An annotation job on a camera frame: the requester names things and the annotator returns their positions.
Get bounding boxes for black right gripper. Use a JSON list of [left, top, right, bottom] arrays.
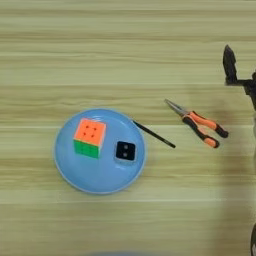
[[222, 44, 256, 112]]

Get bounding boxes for small black square box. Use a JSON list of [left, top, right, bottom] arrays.
[[114, 140, 137, 164]]

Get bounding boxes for orange green puzzle cube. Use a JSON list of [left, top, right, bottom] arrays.
[[72, 117, 107, 160]]

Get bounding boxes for thin black pen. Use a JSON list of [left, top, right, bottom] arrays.
[[132, 120, 177, 150]]

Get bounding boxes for orange black needle-nose pliers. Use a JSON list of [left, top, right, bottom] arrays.
[[163, 98, 230, 150]]

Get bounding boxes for blue round plate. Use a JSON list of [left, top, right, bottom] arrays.
[[53, 108, 147, 195]]

